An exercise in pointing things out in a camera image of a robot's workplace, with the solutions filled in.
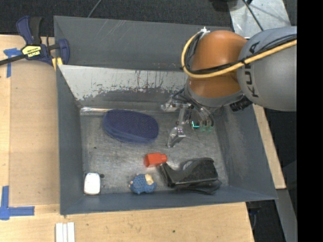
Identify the grey metal bin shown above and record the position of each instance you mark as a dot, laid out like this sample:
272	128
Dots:
121	157

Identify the white rounded box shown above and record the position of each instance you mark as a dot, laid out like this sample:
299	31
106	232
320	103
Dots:
92	183

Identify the blue knitted toy animal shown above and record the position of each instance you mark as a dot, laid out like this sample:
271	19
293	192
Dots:
142	184

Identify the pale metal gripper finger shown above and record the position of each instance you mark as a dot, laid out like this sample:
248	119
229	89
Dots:
168	106
176	136

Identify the dark blue oval case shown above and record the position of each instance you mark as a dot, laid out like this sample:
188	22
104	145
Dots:
130	126

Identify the brown cardboard board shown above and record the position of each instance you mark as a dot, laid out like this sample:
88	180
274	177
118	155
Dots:
32	135

